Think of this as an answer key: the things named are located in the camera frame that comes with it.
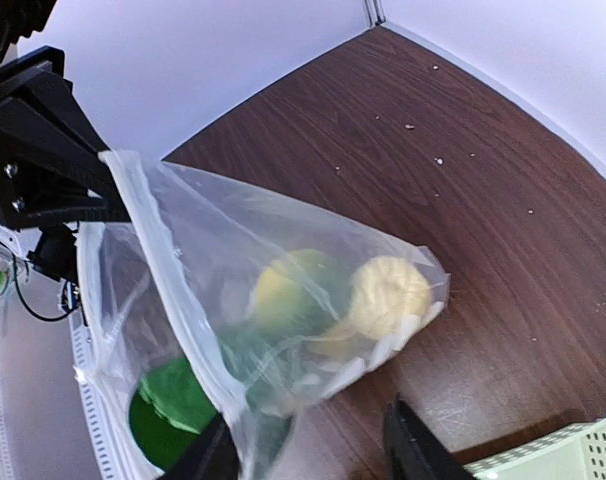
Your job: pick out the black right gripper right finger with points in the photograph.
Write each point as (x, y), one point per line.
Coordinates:
(412, 451)

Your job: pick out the front aluminium rail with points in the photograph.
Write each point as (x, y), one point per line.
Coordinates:
(52, 423)

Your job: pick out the left aluminium frame post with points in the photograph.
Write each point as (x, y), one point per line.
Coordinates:
(374, 12)

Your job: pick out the green white bok choy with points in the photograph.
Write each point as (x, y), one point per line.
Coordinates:
(169, 409)

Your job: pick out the clear polka dot zip bag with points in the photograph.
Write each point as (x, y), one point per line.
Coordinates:
(184, 268)

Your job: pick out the green perforated plastic basket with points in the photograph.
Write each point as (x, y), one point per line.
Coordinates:
(577, 451)

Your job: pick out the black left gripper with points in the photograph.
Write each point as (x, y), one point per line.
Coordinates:
(47, 148)

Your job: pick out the yellow green lemon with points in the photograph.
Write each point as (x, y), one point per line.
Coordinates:
(303, 288)

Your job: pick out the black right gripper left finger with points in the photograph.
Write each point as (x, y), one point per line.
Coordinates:
(211, 456)

